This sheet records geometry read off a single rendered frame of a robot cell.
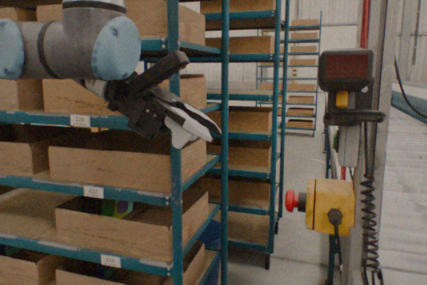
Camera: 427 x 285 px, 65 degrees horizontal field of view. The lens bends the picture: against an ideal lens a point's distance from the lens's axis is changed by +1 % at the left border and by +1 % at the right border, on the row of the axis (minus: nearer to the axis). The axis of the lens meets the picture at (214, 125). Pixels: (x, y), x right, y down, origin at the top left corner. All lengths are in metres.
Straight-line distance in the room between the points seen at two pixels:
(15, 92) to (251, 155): 1.19
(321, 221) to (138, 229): 0.58
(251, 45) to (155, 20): 0.98
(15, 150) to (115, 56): 0.78
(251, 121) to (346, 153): 1.31
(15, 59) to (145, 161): 0.48
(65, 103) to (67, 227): 0.39
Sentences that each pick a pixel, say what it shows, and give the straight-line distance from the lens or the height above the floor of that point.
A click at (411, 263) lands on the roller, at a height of 0.74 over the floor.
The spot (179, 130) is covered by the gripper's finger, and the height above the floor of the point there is 0.96.
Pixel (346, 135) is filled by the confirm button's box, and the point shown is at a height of 0.97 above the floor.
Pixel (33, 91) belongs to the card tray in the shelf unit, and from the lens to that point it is 1.19.
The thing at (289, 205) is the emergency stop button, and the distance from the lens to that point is 0.59.
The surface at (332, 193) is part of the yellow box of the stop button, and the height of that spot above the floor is 0.87.
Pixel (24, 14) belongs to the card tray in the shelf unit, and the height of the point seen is 1.22.
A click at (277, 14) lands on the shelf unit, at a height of 1.32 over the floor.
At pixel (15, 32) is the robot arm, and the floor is 1.12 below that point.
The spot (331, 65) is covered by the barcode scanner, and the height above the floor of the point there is 1.07.
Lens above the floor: 1.06
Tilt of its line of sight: 9 degrees down
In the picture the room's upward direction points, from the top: straight up
